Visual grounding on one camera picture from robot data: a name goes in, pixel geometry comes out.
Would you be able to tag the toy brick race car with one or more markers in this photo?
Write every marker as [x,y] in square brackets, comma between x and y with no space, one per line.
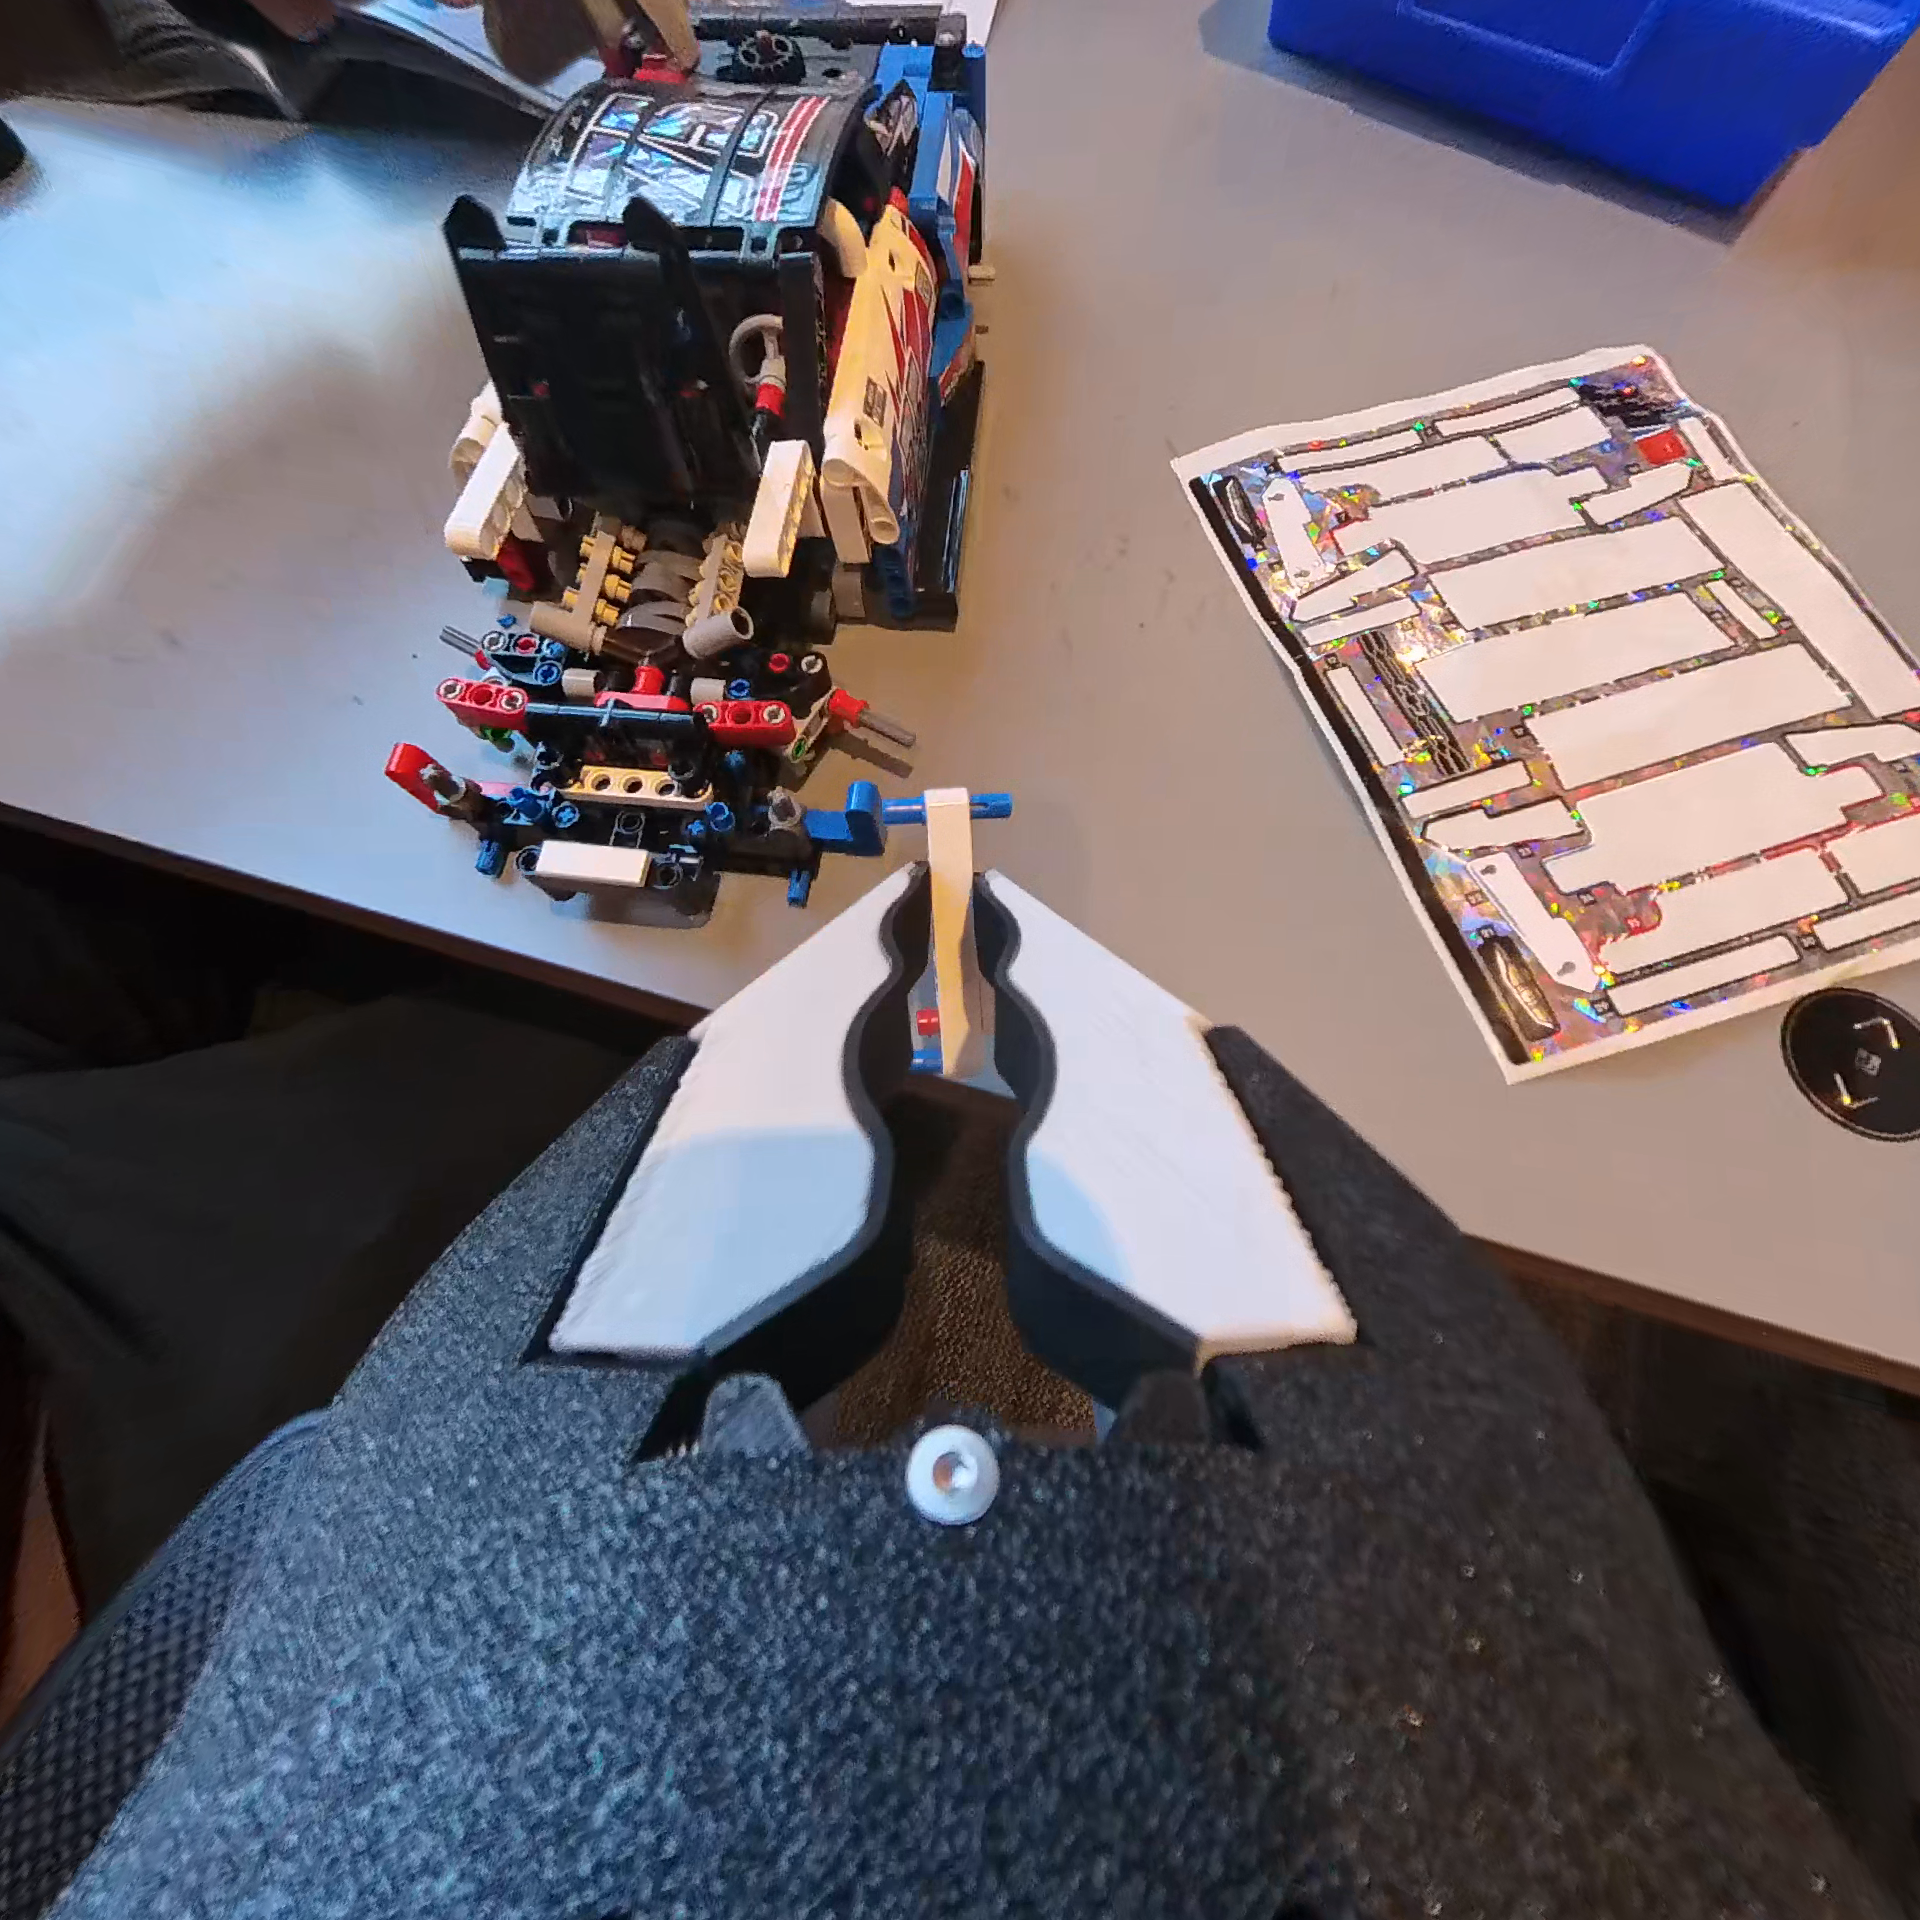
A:
[677,448]

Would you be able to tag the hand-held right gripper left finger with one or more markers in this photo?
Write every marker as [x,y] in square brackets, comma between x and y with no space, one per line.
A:
[720,1186]

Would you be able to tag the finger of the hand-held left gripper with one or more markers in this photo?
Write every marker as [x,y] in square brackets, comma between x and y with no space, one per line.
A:
[545,33]
[647,33]

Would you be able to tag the white brick beam piece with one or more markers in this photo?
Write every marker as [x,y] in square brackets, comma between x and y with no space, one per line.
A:
[958,931]

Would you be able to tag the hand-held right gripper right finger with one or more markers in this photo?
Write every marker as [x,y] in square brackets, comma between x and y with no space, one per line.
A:
[1168,1171]

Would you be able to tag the holographic sticker sheet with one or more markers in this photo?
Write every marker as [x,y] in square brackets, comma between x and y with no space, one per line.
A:
[1591,707]

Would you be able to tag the instruction booklet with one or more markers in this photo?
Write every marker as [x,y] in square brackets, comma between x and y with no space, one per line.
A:
[426,60]

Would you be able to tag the grey desk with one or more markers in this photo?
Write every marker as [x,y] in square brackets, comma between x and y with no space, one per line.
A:
[1199,226]

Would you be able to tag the blue plastic bin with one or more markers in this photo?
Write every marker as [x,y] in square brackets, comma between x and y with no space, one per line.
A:
[1604,76]

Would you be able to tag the black round desk grommet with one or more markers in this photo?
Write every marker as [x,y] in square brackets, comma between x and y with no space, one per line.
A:
[1860,1066]

